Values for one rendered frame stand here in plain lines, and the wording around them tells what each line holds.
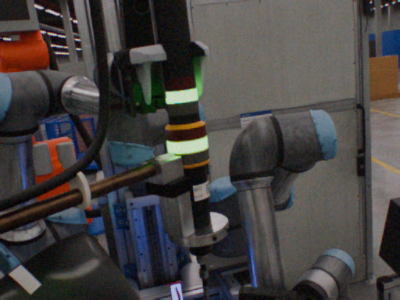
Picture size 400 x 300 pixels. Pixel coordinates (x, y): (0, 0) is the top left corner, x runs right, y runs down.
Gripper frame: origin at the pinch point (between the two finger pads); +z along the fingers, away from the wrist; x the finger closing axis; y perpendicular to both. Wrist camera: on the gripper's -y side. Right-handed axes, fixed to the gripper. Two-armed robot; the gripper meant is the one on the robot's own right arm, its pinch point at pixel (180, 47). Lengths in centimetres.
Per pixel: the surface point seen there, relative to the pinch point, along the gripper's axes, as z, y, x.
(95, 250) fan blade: -11.6, 23.6, 10.4
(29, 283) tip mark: -5.9, 22.8, 18.3
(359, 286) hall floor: -149, 166, -171
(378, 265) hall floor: -161, 166, -202
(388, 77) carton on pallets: -811, 106, -957
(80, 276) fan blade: -7.6, 24.5, 13.0
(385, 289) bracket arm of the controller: -27, 62, -58
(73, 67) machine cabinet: -1073, -21, -103
